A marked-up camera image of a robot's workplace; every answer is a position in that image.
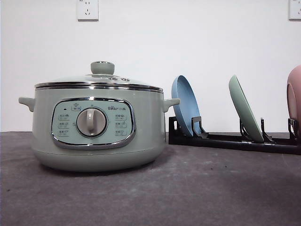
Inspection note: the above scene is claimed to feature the glass steamer lid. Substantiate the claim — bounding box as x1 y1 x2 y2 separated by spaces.
35 61 163 92

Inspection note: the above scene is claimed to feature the green plate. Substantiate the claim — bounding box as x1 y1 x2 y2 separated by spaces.
229 75 265 143

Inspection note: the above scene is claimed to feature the blue plate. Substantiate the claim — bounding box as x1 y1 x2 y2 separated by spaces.
171 75 201 137

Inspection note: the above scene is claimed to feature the green electric steamer pot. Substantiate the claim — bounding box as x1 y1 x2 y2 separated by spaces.
19 88 180 171

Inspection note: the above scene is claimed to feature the grey table cloth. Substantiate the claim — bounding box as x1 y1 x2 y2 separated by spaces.
0 131 301 226

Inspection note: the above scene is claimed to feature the black dish rack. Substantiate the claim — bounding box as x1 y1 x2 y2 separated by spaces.
168 116 301 154

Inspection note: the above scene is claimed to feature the pink bowl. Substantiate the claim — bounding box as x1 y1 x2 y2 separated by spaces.
286 65 301 144

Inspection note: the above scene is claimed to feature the white wall socket left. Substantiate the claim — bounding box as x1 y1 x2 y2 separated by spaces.
77 0 99 22

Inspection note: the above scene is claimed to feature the white wall socket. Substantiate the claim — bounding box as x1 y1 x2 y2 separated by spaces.
286 0 301 23
77 0 99 22

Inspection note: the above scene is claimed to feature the white wall socket right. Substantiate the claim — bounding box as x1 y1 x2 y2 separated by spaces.
286 0 301 23

